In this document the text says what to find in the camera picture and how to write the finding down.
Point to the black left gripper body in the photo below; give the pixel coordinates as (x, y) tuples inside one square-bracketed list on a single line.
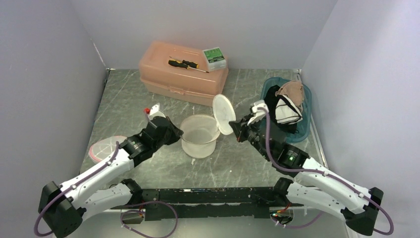
[(160, 143)]

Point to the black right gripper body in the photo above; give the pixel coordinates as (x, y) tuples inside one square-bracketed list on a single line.
[(251, 132)]

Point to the white mesh laundry bag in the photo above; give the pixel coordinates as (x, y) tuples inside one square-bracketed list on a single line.
[(200, 132)]

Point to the black white bra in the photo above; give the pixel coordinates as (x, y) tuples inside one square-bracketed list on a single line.
[(286, 112)]

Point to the beige pink bra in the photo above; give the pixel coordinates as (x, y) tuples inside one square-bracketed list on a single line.
[(294, 90)]

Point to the clear round lidded container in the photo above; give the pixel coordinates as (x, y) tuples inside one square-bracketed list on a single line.
[(104, 148)]

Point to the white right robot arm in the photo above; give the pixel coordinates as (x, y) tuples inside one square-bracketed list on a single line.
[(309, 183)]

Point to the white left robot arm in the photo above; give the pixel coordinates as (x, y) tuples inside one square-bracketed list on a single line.
[(63, 207)]

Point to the black cloth garment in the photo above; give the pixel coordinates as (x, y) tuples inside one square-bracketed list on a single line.
[(271, 101)]

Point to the teal plastic bin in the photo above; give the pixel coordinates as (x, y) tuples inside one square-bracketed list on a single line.
[(303, 127)]

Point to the pink plastic toolbox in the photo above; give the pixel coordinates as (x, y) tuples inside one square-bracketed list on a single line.
[(195, 86)]

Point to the green white small box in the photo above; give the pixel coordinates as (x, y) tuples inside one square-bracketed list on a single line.
[(214, 59)]

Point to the black yellow screwdriver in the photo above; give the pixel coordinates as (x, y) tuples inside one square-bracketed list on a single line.
[(185, 64)]

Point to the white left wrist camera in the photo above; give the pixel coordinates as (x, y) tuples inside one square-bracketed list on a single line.
[(154, 111)]

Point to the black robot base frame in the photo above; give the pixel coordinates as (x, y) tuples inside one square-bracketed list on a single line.
[(161, 203)]

